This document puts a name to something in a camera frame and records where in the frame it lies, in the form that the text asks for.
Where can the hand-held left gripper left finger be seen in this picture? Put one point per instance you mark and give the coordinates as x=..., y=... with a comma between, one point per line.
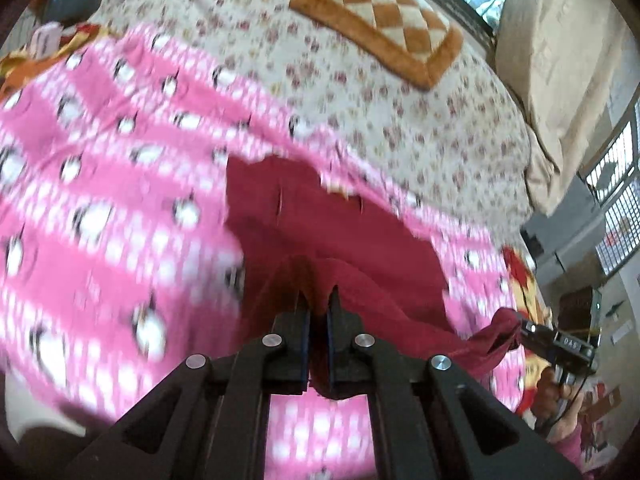
x=303, y=355

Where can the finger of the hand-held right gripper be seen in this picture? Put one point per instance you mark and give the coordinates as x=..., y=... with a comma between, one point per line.
x=535, y=335

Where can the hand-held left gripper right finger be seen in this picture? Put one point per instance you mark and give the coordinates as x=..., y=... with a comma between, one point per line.
x=331, y=355

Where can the dark red fleece garment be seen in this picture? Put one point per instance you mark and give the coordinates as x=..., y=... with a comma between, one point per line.
x=350, y=230

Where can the person's right hand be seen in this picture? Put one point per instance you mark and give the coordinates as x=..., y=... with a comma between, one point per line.
x=550, y=395

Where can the grey box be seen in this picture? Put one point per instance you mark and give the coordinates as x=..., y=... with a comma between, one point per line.
x=565, y=230

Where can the metal window grille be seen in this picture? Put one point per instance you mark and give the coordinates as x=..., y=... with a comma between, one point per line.
x=620, y=185

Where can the pink penguin print blanket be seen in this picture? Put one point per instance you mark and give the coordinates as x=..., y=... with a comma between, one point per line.
x=100, y=185

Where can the beige curtain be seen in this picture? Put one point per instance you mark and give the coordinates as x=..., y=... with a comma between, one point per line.
x=560, y=60

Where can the floral bed sheet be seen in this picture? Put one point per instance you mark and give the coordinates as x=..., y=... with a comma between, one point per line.
x=250, y=20

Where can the brown checkered cushion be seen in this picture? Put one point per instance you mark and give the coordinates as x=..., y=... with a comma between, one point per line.
x=385, y=15

